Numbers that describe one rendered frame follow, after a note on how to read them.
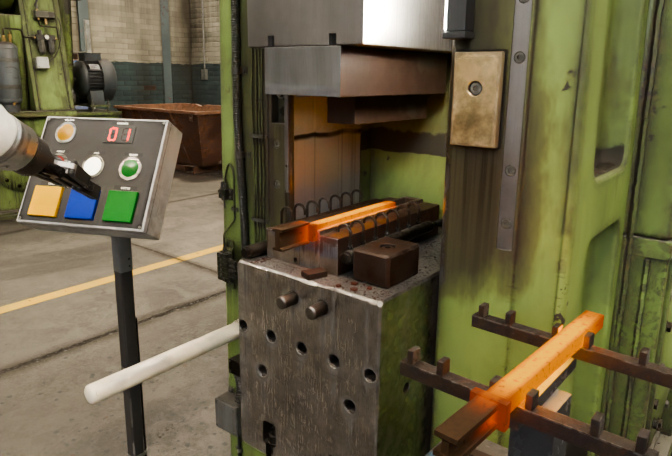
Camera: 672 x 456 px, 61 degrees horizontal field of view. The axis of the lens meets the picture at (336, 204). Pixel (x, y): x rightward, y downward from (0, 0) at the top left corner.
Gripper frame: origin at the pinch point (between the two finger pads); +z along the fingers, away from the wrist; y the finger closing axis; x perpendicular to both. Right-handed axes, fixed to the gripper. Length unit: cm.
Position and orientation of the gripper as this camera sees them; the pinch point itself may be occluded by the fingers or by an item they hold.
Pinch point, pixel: (86, 187)
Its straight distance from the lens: 131.6
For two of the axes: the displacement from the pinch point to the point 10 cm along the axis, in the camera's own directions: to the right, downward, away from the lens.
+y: 9.7, 0.6, -2.2
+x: 1.3, -9.5, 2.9
